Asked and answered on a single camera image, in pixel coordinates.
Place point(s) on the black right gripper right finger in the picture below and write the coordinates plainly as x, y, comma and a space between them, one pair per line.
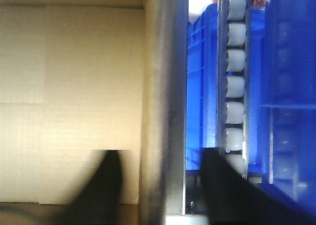
231, 200

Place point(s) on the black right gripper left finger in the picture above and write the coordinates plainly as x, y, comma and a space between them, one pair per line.
98, 202

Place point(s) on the brown cardboard box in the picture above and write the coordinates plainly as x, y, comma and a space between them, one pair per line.
71, 86

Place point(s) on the blue plastic bin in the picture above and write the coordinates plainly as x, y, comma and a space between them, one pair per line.
282, 144

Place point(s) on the lower blue plastic crate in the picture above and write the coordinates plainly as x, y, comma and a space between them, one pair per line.
201, 86

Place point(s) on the middle grey roller track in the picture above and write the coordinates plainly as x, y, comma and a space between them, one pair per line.
233, 67

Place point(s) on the metal shelf side rail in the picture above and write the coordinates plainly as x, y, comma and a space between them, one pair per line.
162, 163

